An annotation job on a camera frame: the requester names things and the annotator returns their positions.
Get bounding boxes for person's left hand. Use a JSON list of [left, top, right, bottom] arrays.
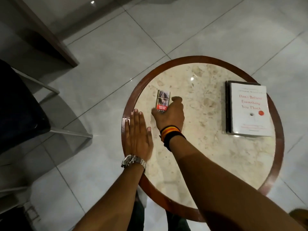
[[124, 109, 154, 162]]

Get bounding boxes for person's right hand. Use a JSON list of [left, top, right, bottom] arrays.
[[151, 96, 185, 133]]

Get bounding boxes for cigarette pack with red label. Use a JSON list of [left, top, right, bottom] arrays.
[[155, 90, 171, 112]]

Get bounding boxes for person's right forearm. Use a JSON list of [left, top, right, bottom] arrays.
[[168, 136, 306, 231]]

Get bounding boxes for person's left forearm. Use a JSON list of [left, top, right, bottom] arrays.
[[72, 163, 145, 231]]

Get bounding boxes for orange and black wristbands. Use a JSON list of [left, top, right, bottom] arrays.
[[159, 125, 186, 152]]

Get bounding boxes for silver metal wristwatch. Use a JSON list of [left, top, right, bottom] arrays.
[[121, 154, 147, 171]]

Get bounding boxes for round marble table wooden rim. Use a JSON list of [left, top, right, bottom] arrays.
[[121, 55, 285, 223]]

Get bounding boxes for person's dark trousers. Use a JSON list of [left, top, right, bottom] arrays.
[[127, 191, 191, 231]]

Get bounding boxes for white paperback book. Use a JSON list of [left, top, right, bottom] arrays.
[[225, 80, 274, 137]]

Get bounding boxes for black chair with metal legs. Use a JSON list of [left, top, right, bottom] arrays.
[[0, 59, 93, 195]]

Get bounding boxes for brown wooden furniture board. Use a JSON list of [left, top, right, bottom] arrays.
[[0, 0, 80, 68]]

